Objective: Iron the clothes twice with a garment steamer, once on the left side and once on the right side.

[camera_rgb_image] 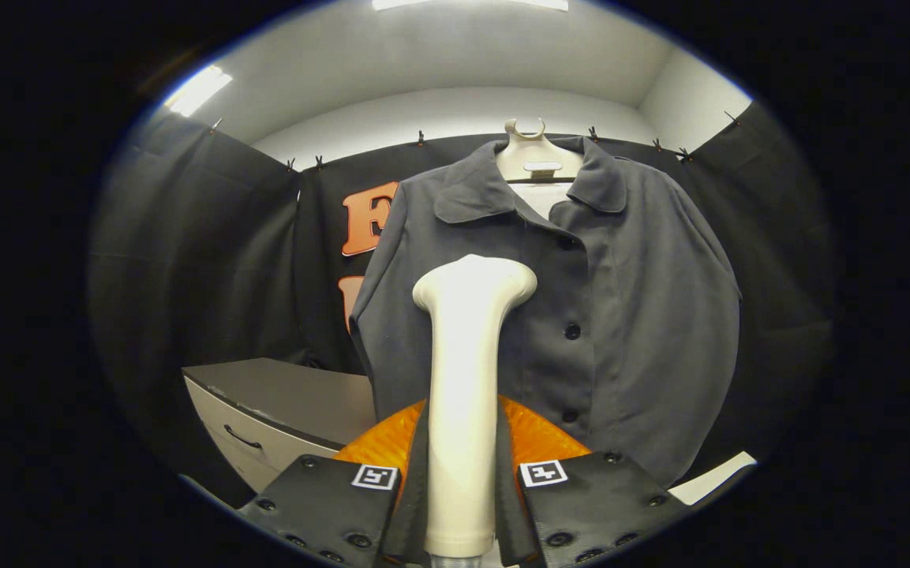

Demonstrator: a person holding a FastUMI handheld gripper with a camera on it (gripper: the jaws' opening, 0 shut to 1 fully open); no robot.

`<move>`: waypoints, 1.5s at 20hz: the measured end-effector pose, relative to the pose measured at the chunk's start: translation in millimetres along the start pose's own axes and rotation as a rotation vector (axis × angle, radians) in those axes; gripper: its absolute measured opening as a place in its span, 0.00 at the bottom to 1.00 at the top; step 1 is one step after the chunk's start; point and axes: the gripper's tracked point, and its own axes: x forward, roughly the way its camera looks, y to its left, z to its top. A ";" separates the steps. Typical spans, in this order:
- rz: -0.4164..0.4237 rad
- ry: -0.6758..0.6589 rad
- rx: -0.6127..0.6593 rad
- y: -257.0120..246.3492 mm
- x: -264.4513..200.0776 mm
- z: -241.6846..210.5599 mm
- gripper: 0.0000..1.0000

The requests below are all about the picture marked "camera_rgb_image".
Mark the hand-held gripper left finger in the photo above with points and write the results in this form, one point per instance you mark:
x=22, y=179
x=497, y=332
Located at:
x=415, y=497

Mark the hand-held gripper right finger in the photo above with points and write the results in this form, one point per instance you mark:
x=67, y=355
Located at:
x=508, y=497

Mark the white garment steamer head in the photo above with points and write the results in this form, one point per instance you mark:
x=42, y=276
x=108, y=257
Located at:
x=466, y=379

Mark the grey button shirt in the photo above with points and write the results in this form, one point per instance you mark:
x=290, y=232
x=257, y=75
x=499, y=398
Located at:
x=644, y=315

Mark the cream garment hanger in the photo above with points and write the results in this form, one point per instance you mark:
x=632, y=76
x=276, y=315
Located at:
x=537, y=154

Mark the grey drawer cabinet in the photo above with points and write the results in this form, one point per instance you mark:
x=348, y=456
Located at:
x=281, y=390

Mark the white side table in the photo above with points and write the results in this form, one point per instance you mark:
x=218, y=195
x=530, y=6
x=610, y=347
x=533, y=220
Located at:
x=711, y=480

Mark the row of black clips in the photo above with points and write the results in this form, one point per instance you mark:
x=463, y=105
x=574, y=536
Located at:
x=421, y=139

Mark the ceiling light strip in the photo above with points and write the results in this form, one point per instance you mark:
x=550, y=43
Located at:
x=198, y=89

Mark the ceiling light panel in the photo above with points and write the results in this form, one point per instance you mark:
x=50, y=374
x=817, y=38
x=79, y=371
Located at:
x=470, y=3

